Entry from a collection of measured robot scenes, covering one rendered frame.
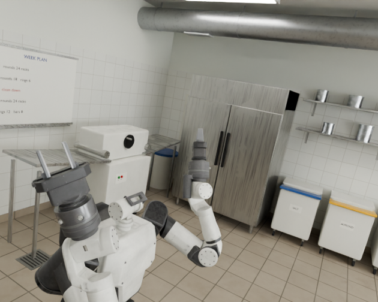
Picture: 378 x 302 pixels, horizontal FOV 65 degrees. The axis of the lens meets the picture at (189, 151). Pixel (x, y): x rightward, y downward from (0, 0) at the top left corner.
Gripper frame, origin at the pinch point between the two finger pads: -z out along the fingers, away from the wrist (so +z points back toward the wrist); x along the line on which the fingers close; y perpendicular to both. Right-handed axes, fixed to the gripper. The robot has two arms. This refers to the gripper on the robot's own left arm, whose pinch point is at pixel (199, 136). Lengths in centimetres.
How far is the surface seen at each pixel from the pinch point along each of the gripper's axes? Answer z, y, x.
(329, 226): 56, -194, -262
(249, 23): -192, -77, -206
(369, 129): -72, -244, -241
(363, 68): -157, -243, -242
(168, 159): -42, 20, -388
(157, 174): -17, 39, -400
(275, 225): 59, -136, -299
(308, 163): -33, -195, -314
